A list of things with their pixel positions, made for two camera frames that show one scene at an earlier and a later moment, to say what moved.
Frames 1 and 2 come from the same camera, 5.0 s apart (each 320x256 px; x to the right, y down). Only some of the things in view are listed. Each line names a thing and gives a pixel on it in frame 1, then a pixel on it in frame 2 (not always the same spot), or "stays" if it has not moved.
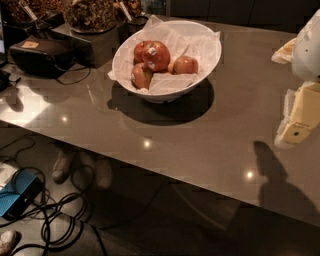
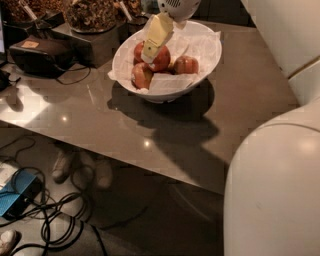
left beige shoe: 62,164 stays
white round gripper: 307,55 → 179,8
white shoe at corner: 8,242 stays
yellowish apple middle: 170,66 stays
